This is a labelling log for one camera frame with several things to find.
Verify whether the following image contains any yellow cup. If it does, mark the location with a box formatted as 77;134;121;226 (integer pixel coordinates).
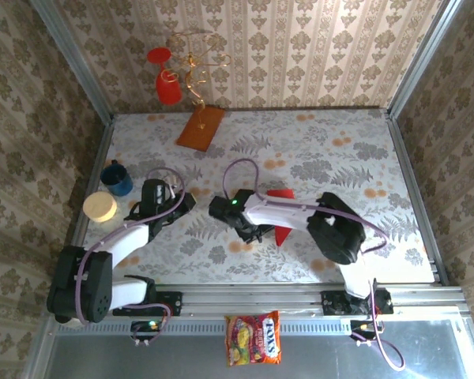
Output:
82;191;119;224

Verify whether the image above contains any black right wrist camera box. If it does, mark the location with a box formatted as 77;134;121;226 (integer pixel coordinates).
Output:
208;195;234;219

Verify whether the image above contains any gold wire stand wooden base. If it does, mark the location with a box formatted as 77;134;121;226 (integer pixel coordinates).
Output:
165;32;234;152

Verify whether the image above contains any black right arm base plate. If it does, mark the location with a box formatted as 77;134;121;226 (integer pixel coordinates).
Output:
320;287;393;317

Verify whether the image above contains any blue enamel mug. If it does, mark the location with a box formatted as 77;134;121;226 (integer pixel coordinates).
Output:
100;159;134;197

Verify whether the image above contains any small black connector box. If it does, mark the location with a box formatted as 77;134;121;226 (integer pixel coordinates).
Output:
350;319;384;333
130;320;161;333

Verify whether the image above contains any slotted grey cable duct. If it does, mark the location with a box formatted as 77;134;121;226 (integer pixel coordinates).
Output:
57;318;380;336

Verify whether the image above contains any grey metal panel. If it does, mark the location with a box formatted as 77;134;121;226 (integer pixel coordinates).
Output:
43;319;474;379

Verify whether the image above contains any red fruit candy bag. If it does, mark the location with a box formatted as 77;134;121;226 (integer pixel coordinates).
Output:
224;310;283;367

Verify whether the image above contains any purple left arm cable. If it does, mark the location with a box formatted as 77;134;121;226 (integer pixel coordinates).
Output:
74;167;186;348

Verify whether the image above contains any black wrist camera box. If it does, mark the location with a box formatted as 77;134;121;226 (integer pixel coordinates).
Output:
208;195;234;219
141;179;175;207

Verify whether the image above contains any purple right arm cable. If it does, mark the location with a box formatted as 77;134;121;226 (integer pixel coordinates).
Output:
222;158;406;371

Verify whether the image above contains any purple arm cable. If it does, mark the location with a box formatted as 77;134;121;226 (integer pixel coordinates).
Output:
222;158;406;371
74;167;186;348

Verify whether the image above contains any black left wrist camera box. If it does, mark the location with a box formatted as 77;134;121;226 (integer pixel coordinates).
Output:
141;179;175;207

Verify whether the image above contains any aluminium front frame rail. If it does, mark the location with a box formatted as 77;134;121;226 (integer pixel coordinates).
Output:
43;282;469;317

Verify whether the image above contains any red wine glass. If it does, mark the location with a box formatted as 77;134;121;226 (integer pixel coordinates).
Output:
147;47;182;106

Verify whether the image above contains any aluminium table side rail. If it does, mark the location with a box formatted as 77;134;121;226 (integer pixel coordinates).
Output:
58;118;115;287
385;110;450;285

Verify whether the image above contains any aluminium corner post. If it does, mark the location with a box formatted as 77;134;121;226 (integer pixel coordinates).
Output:
386;0;467;119
30;0;114;122

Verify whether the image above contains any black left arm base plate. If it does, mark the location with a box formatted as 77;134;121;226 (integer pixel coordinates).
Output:
112;290;183;317

